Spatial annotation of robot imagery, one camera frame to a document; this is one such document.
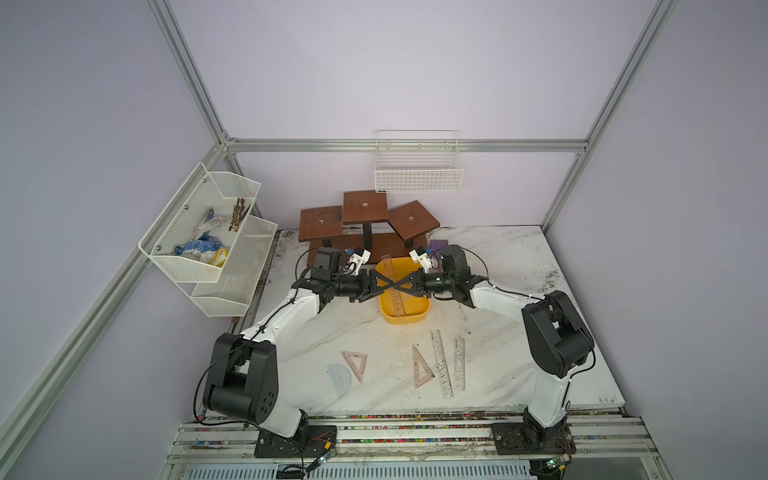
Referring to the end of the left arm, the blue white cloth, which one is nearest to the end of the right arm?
the end of the left arm

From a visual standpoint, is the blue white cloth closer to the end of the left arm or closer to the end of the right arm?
the end of the left arm

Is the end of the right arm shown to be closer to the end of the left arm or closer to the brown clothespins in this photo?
the end of the left arm

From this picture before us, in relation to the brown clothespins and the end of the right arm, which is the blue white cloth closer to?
the brown clothespins

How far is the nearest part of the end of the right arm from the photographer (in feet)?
2.45
